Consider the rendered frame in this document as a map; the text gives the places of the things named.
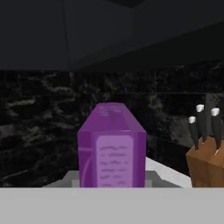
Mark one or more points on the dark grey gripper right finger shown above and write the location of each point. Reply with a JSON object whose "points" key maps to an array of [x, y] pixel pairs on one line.
{"points": [[156, 179]]}

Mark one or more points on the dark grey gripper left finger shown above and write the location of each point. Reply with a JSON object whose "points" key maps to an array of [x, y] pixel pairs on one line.
{"points": [[67, 179]]}

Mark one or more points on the purple cereal box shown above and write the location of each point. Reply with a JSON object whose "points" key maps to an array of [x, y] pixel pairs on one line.
{"points": [[112, 145]]}

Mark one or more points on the brown wooden knife block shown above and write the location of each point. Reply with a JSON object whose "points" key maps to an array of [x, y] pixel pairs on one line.
{"points": [[205, 169]]}

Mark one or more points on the dark wall cabinet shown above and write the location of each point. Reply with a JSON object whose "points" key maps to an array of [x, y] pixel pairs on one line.
{"points": [[102, 32]]}

